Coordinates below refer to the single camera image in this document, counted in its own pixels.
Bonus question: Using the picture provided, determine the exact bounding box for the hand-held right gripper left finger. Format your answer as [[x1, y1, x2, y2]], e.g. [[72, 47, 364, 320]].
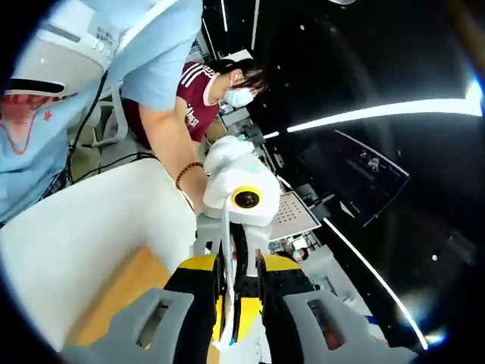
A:
[[61, 253, 224, 364]]

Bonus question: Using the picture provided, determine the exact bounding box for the person's left hand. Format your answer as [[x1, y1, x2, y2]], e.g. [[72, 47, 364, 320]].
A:
[[180, 169, 209, 216]]

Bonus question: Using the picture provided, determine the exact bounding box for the white office chair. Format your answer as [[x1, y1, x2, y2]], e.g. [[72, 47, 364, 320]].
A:
[[89, 86, 130, 149]]

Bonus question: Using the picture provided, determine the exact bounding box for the white VR headset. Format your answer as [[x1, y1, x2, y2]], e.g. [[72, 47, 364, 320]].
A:
[[4, 0, 130, 100]]

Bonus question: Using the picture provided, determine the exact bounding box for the black chest device cable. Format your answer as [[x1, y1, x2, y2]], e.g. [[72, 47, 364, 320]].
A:
[[64, 69, 111, 187]]

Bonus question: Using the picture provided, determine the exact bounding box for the long linear ceiling light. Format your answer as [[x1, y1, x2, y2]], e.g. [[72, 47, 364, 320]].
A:
[[286, 99, 484, 133]]

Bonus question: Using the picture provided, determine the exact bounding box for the brown bead bracelet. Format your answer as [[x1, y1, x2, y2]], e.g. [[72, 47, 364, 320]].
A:
[[174, 162, 206, 191]]

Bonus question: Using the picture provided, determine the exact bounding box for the person in light-blue shirt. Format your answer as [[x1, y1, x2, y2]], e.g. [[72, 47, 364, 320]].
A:
[[0, 0, 204, 224]]

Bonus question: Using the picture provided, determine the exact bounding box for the hanging dark monitor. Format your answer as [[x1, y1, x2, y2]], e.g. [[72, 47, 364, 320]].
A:
[[295, 128, 411, 228]]

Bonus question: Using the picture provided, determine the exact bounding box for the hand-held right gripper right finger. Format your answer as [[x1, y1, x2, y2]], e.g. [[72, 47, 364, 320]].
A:
[[256, 254, 420, 364]]

